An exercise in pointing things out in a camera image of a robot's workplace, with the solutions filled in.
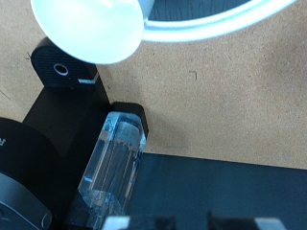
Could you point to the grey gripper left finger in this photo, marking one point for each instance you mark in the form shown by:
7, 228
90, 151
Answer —
137, 223

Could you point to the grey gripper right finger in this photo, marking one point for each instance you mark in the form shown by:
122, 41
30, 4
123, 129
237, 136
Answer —
246, 224

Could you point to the black Keurig coffee machine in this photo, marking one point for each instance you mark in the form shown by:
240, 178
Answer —
64, 105

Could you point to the clear water tank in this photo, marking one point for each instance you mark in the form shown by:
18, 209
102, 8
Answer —
112, 166

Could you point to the white two-tier turntable stand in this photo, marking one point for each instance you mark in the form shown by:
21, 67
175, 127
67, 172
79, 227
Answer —
198, 28

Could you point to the white mug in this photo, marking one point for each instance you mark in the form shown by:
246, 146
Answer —
86, 28

